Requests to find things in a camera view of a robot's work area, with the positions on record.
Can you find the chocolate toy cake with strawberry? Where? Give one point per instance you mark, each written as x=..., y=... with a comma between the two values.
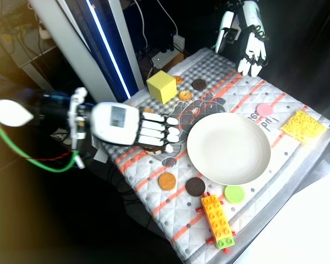
x=154, y=151

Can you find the white round plate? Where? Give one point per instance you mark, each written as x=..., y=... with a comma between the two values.
x=228, y=148

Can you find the yellow foam block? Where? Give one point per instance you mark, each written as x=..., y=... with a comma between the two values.
x=162, y=86

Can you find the round tan biscuit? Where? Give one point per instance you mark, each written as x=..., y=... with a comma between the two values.
x=167, y=181

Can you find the pretzel shaped butter cookie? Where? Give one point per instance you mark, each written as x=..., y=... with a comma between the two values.
x=178, y=79

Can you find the white flat box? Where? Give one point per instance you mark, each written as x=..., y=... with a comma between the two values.
x=162, y=59

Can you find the grey quilt with bear print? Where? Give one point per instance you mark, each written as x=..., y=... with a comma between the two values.
x=167, y=209

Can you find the white column with blue strip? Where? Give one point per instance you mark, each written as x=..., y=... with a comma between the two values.
x=71, y=41

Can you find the dark chocolate sandwich cookie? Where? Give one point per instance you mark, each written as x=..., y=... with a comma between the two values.
x=199, y=84
x=195, y=187

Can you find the white power adapter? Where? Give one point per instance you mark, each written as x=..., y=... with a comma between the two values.
x=178, y=41

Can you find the green round disc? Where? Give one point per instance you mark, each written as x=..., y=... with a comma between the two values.
x=234, y=194

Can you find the orange and green brick toy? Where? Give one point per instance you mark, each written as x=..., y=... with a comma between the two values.
x=217, y=220

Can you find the pink round disc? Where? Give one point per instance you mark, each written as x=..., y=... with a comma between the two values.
x=264, y=110

